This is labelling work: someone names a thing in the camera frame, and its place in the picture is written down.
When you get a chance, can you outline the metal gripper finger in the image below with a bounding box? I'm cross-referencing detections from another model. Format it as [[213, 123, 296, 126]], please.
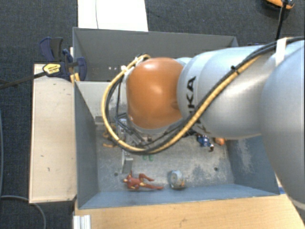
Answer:
[[122, 150, 134, 174]]

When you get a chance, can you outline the red and gold toy figure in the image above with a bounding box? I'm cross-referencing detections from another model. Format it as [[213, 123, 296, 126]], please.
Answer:
[[122, 170, 164, 191]]

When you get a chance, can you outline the orange curved toy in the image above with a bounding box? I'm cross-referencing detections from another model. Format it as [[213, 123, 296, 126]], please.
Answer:
[[102, 131, 118, 149]]

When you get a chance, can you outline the grey metal bin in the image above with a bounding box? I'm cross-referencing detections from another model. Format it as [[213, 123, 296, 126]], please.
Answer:
[[72, 27, 281, 210]]

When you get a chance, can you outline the blue toy figure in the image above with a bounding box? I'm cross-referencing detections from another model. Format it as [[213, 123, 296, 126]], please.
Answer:
[[196, 133, 214, 153]]

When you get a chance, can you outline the pale wood board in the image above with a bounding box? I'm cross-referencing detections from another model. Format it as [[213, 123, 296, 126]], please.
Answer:
[[28, 64, 78, 204]]

